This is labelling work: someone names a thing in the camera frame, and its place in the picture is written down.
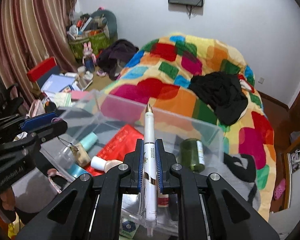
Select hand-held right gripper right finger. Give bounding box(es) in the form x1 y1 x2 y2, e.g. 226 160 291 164
155 139 280 240

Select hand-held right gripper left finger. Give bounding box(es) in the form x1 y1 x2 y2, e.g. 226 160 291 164
15 139 144 240

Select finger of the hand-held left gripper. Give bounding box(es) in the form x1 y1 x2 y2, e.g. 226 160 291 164
36 119 68 143
19 112 58 132

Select green jar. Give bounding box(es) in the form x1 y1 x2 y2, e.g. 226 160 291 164
179 138 206 173

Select white pen with gold tip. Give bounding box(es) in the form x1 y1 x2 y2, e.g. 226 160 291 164
139 104 158 236

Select red foil pouch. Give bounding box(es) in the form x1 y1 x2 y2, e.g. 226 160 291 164
86 124 138 178

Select mint green tube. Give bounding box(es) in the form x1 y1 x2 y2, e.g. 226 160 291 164
77 132 99 152

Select clear plastic storage box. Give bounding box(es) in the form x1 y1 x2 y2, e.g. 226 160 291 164
40 89 226 238

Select wooden charm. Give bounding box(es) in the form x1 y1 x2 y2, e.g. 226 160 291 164
70 145 91 167

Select beige tube with white cap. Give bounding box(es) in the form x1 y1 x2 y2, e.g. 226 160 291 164
91 156 124 174

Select person's left hand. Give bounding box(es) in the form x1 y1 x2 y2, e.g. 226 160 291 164
1 187 17 212

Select pink bag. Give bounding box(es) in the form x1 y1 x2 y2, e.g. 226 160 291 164
27 99 46 118

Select black and orange tool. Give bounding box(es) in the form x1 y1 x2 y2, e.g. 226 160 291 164
45 101 57 113

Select green and white booklet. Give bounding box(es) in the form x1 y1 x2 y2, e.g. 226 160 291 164
54 92 72 109

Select pink book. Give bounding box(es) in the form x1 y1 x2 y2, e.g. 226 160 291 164
70 91 91 102

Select black office chair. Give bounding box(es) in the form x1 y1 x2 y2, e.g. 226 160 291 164
0 74 24 121

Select red box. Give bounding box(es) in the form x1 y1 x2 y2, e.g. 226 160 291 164
27 57 58 82

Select rabbit figurine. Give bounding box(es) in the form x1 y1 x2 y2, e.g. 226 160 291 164
82 42 97 72

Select grey and black blanket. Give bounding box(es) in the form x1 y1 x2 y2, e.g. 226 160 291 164
11 152 262 218

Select black cloth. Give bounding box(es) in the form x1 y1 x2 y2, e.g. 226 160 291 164
189 72 249 126

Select striped curtain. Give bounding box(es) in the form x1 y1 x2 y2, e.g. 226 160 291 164
0 0 79 110

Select green storage bag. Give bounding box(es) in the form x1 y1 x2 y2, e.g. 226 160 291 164
69 30 111 60

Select dark purple clothes pile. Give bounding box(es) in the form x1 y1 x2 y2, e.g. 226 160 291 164
97 39 139 81

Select colourful patchwork quilt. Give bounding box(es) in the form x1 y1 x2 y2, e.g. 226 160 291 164
100 32 277 221

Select grey neck pillow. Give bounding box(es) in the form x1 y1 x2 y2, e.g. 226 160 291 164
91 9 118 39

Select pink clog shoe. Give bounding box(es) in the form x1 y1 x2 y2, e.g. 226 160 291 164
273 179 286 201

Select pink braided cord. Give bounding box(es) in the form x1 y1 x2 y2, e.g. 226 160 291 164
47 168 68 194

